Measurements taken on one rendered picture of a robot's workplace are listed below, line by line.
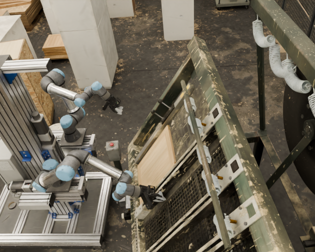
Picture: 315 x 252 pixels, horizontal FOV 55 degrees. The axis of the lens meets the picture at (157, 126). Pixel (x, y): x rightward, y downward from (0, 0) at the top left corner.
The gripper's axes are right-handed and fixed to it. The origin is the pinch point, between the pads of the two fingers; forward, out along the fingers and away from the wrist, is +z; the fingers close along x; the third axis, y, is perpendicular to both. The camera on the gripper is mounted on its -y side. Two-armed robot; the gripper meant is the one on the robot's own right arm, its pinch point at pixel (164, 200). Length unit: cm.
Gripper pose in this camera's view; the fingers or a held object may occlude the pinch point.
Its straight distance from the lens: 220.6
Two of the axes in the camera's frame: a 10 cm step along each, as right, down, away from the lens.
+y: -0.9, -7.0, 7.1
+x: -4.7, 6.6, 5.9
